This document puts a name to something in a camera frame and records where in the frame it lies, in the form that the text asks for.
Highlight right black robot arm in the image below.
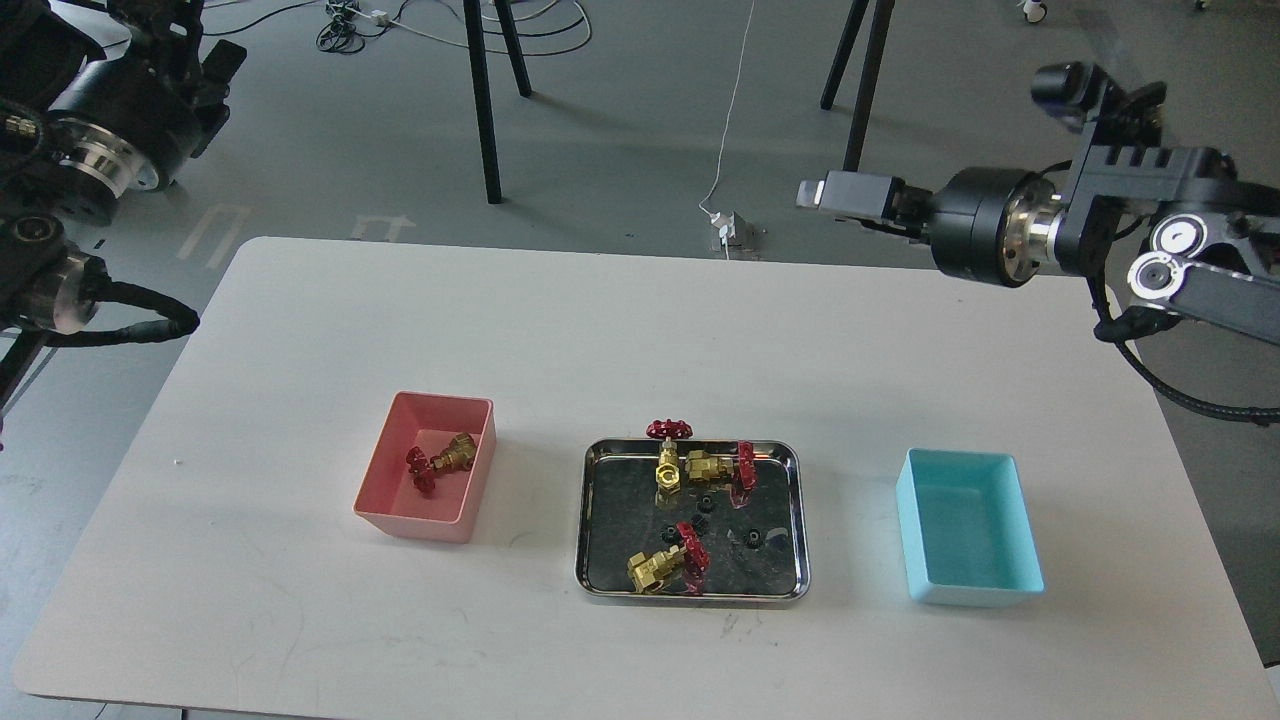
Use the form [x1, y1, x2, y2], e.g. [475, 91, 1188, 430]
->
[796, 143, 1277, 427]

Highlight blue plastic box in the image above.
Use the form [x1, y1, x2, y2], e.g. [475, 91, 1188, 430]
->
[895, 447, 1046, 609]

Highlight white floor power socket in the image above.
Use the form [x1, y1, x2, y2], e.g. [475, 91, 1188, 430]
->
[709, 211, 765, 260]

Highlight pink plastic box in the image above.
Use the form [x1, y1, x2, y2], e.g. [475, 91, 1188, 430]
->
[353, 391, 497, 544]

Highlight brass valve red handle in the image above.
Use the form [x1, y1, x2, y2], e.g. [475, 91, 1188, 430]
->
[404, 433, 477, 497]
[684, 441, 758, 495]
[626, 521, 710, 594]
[646, 419, 692, 497]

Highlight black floor cables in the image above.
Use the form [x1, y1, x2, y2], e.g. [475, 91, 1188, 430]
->
[200, 0, 593, 58]

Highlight white cable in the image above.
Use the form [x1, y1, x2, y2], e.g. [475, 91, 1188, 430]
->
[699, 0, 756, 217]

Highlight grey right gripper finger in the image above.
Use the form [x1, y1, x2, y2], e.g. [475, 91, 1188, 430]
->
[797, 170, 906, 222]

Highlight black stand leg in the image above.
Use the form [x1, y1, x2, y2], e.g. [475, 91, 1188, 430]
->
[493, 0, 532, 97]
[462, 0, 503, 205]
[819, 0, 870, 111]
[844, 1, 896, 172]

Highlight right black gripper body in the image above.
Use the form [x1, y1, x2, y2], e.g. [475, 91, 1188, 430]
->
[892, 167, 1041, 288]

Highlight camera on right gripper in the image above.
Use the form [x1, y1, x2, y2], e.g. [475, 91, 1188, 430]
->
[1030, 61, 1169, 147]

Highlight metal tray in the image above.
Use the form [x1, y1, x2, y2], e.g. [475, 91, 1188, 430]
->
[575, 438, 810, 603]

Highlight brass valve front red handle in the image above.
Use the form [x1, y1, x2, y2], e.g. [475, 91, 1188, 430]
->
[626, 521, 710, 594]

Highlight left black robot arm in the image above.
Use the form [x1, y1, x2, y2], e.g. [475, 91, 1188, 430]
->
[1, 1, 247, 406]

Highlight brass valve upright red handle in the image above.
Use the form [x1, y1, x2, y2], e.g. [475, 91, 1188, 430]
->
[646, 419, 692, 497]

